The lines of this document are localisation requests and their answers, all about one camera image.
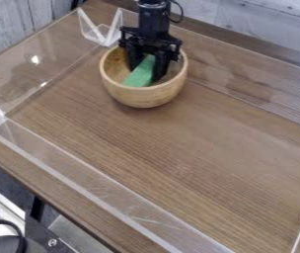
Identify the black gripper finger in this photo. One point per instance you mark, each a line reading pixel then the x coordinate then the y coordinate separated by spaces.
pixel 161 63
pixel 134 56

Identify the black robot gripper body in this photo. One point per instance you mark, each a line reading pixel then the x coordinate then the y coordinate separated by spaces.
pixel 149 35

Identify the light wooden bowl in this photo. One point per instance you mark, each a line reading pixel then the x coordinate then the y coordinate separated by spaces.
pixel 139 97

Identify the green rectangular block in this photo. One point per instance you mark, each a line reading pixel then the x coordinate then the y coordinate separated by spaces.
pixel 139 76

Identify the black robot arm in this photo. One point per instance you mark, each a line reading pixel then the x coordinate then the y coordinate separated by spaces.
pixel 153 2

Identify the black metal table leg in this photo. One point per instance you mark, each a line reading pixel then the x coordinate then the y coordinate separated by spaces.
pixel 37 209

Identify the clear acrylic corner bracket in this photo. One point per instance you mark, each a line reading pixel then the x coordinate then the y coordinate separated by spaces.
pixel 102 34

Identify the clear acrylic tray wall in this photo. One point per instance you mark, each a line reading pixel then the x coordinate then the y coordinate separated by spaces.
pixel 193 177

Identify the black metal base plate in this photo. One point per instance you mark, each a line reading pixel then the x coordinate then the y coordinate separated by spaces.
pixel 41 241

